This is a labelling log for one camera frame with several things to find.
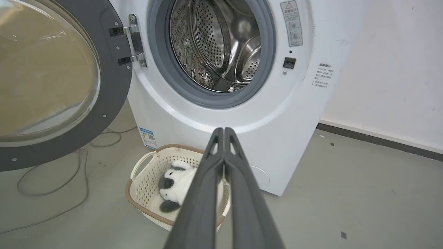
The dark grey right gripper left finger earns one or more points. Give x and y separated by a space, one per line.
202 200

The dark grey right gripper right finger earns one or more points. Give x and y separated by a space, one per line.
247 204

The white front-load washing machine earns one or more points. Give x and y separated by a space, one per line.
283 114

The steel door hinge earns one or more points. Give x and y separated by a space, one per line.
136 39

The grey round washing machine door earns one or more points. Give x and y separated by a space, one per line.
59 79

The black and white panda plush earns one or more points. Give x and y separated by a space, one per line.
178 185

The cream plastic laundry basket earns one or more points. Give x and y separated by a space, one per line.
145 186

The blue energy label sticker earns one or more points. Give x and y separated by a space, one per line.
148 138

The dark baseboard strip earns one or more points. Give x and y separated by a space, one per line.
377 141

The grey warning sticker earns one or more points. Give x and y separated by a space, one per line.
291 23

